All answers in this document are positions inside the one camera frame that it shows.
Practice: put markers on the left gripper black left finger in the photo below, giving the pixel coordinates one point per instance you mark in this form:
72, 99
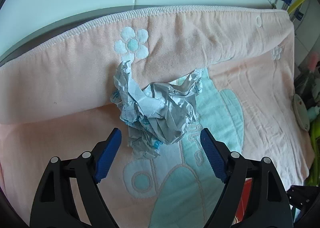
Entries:
54, 203

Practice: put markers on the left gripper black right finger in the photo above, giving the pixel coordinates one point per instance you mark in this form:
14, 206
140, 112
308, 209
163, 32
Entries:
253, 195

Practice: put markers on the white paper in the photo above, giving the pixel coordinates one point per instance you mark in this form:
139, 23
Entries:
158, 114

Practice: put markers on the small ceramic plate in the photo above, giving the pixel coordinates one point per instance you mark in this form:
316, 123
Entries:
301, 113

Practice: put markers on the pink towel with blue appliqué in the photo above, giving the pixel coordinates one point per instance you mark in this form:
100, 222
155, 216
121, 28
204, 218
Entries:
56, 101

